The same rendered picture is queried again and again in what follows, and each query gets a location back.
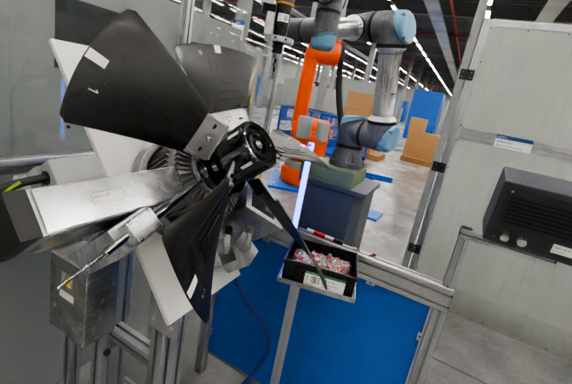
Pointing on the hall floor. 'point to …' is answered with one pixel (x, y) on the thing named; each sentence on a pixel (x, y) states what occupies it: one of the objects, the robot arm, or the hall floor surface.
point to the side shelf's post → (71, 357)
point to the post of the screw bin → (284, 334)
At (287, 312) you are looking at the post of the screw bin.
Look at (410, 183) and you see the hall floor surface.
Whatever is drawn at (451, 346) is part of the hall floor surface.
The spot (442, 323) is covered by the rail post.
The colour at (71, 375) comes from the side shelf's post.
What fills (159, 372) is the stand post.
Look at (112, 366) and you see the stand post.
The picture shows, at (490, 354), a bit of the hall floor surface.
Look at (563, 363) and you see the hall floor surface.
